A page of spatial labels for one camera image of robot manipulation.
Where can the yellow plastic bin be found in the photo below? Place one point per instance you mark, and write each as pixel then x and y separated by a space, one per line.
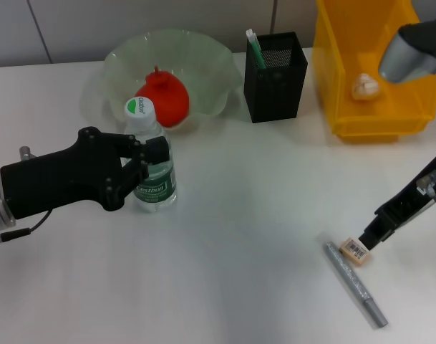
pixel 411 107

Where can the white paper ball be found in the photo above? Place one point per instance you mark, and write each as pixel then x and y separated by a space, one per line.
pixel 364 86

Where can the red pomegranate toy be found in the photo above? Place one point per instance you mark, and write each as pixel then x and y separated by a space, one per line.
pixel 171 100

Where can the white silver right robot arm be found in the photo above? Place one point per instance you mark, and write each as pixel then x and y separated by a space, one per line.
pixel 400 61

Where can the grey pen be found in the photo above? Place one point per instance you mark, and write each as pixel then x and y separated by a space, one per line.
pixel 350 276

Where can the green glass fruit bowl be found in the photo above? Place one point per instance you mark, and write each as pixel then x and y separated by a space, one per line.
pixel 210 71

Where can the green utility knife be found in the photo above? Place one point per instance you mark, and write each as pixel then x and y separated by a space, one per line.
pixel 255 46

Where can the clear green-label water bottle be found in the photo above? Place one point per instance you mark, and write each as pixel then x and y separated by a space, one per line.
pixel 157 200

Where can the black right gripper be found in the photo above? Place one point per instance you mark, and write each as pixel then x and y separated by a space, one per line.
pixel 414 200

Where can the black mesh pen holder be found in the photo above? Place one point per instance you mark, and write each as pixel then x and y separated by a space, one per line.
pixel 275 100

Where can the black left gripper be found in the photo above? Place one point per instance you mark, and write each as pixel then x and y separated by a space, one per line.
pixel 60 179

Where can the beige eraser with barcode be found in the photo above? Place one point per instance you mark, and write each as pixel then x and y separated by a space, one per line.
pixel 352 251

